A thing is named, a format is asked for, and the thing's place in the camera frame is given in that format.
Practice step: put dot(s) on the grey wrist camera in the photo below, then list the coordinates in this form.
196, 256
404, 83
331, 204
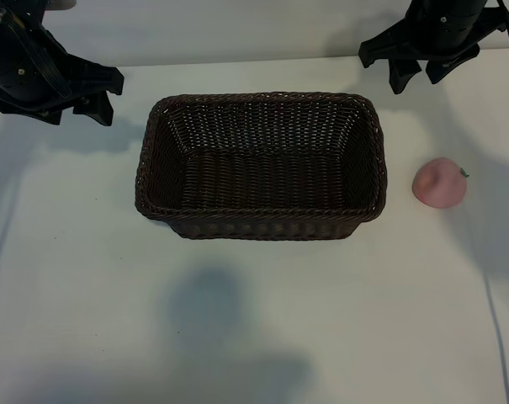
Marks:
62, 3

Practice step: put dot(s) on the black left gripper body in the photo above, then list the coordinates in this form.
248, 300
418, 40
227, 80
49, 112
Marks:
18, 63

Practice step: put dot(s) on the dark brown woven basket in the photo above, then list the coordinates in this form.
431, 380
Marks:
258, 219

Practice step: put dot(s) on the pink peach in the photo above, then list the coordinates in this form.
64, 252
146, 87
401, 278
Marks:
439, 183

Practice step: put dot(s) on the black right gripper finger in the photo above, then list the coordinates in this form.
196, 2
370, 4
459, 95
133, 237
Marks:
443, 65
401, 73

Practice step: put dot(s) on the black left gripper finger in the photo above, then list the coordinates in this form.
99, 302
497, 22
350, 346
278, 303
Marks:
35, 115
96, 109

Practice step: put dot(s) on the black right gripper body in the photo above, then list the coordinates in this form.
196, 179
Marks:
443, 29

